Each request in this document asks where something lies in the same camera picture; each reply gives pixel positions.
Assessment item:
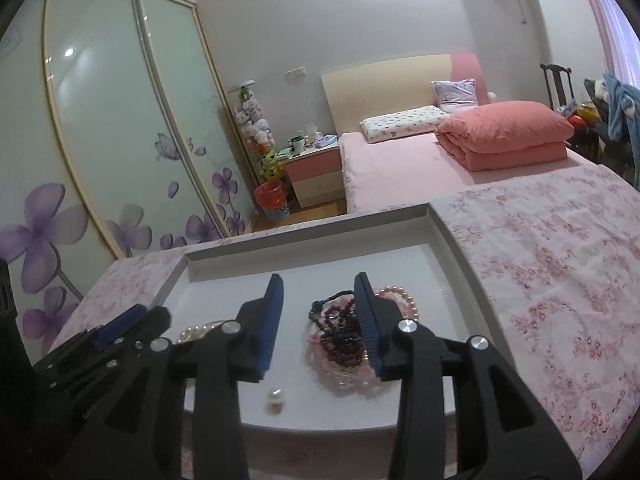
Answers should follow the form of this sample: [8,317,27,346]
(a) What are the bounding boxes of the blue garment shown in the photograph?
[600,71,640,161]

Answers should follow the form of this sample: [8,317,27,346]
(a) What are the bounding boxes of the white pearl necklace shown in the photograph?
[175,322,228,345]

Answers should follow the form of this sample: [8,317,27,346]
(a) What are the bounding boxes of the colourful bag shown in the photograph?
[562,102,603,131]

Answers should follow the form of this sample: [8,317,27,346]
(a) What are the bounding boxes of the dark wooden chair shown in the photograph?
[540,62,573,111]

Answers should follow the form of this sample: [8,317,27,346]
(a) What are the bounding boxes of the pink bead bracelet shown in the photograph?
[302,290,401,396]

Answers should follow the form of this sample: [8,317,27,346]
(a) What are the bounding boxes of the grey cardboard tray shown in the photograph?
[80,203,501,433]

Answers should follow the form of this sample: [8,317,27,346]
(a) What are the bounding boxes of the plush toy tower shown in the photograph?
[227,80,283,183]

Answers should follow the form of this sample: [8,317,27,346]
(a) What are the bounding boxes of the pink floral bed sheet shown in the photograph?
[47,162,640,480]

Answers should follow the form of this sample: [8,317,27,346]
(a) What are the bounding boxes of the floral sliding door wardrobe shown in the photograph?
[0,0,261,356]

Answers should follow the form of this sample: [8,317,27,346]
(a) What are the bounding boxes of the pink cream nightstand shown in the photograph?
[284,140,347,208]

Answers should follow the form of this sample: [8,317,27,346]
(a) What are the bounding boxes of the red waste bin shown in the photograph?
[253,180,290,221]

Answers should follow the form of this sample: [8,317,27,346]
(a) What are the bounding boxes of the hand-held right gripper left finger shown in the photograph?
[55,274,286,480]

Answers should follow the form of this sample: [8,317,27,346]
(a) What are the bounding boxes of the white patterned pillow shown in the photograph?
[361,105,451,143]

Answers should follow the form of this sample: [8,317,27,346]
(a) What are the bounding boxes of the dark red bead necklace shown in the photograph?
[310,288,373,373]

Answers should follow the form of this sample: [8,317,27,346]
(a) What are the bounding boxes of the bed with cream pink headboard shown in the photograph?
[320,51,601,211]

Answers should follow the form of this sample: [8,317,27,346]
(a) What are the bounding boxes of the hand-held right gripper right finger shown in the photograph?
[354,271,583,480]

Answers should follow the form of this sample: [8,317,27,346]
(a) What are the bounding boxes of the peach pearl bracelet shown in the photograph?
[372,285,418,323]

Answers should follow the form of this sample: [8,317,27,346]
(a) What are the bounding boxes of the lilac patterned pillow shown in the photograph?
[431,78,481,113]

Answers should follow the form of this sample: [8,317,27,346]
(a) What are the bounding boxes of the pink curtain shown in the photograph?
[570,0,640,86]

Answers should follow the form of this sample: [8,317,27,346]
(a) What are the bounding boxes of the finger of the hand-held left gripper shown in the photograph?
[37,305,173,436]
[32,304,149,391]

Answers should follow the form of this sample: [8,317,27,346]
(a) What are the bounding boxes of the folded pink quilt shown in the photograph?
[435,100,576,173]

